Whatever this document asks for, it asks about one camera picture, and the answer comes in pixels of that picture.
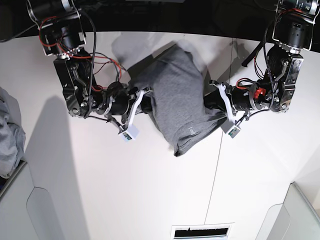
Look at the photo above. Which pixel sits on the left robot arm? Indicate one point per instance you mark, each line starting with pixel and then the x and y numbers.
pixel 282 43

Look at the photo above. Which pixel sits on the white bin right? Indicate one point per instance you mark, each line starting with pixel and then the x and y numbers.
pixel 294 219

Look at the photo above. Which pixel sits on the white bin left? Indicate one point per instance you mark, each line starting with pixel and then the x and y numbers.
pixel 27 212

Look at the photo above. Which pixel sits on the grey t-shirt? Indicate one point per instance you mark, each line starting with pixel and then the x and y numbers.
pixel 174 75

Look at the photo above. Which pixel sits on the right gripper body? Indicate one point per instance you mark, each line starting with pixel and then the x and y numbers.
pixel 119 103

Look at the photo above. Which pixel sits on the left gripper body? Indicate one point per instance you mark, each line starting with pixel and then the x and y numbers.
pixel 240 100

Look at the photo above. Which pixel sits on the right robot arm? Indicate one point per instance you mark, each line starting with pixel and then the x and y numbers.
pixel 61 34

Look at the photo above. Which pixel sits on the grey clothes pile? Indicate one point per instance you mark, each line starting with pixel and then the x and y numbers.
pixel 12 135

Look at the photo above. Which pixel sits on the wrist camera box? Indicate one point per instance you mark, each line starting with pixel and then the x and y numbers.
pixel 230 128
pixel 129 134

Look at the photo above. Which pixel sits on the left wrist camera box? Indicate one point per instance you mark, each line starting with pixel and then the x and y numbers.
pixel 230 128

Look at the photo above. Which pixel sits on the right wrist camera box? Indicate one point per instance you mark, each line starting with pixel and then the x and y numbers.
pixel 129 134

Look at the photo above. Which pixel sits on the white bin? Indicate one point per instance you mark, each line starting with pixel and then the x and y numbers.
pixel 27 212
pixel 294 219

